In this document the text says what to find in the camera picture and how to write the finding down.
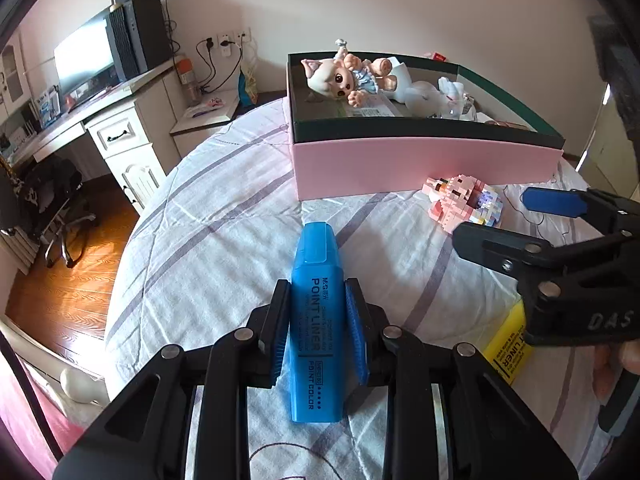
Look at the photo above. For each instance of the yellow highlighter marker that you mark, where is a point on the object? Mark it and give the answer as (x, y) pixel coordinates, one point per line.
(507, 352)

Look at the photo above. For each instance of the blue highlighter marker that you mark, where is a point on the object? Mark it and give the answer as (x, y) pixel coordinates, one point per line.
(317, 349)

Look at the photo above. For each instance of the right human hand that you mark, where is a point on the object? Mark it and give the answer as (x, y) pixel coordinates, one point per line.
(607, 359)

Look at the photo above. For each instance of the white computer desk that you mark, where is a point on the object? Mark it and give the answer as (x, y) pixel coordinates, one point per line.
(130, 127)

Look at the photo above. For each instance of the black office chair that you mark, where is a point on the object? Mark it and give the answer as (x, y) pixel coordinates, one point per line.
(43, 205)

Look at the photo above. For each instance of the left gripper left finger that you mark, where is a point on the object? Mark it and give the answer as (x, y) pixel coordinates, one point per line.
(248, 357)

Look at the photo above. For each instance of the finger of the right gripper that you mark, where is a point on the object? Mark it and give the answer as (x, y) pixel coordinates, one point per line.
(510, 253)
(569, 204)

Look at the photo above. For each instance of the pig doll figurine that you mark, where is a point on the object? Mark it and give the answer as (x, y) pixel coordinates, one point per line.
(345, 77)

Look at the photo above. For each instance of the white low side table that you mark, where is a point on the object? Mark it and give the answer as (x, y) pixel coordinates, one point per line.
(199, 123)

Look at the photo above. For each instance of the black computer monitor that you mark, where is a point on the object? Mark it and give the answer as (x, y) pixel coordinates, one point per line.
(84, 62)

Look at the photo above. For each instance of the black computer tower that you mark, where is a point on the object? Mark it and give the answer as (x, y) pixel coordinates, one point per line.
(138, 37)

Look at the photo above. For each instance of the pink storage box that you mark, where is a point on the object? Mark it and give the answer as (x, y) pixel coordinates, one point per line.
(338, 150)

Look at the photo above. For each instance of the striped white bed quilt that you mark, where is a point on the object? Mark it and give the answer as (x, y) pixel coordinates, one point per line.
(224, 227)

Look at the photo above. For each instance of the pink brick block toy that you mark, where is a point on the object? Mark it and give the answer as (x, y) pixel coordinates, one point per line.
(462, 199)

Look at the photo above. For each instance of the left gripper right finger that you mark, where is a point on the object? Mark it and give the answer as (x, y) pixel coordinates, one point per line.
(385, 355)

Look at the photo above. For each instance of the white glass door cabinet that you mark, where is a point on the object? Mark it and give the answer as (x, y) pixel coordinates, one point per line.
(15, 91)

